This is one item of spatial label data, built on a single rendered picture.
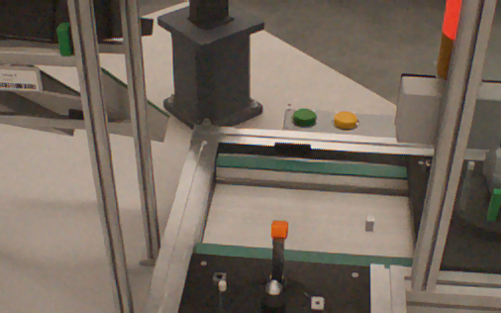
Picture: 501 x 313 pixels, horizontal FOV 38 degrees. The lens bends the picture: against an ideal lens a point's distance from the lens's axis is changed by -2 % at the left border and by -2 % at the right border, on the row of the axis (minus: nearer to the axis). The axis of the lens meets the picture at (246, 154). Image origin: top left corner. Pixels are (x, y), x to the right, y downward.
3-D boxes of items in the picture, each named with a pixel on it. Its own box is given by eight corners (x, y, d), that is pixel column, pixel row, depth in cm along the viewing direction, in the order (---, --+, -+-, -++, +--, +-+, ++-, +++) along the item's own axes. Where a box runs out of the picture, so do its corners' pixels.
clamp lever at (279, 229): (268, 276, 93) (272, 219, 91) (285, 277, 93) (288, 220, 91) (266, 288, 90) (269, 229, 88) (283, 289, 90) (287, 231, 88)
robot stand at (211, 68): (220, 82, 157) (218, -5, 145) (264, 112, 148) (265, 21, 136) (161, 106, 149) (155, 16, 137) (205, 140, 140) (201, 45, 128)
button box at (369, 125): (284, 136, 134) (285, 106, 131) (401, 143, 133) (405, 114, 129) (281, 158, 129) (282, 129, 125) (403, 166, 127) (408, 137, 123)
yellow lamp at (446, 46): (434, 59, 84) (440, 21, 81) (477, 62, 83) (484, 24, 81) (438, 82, 80) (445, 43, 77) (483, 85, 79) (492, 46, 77)
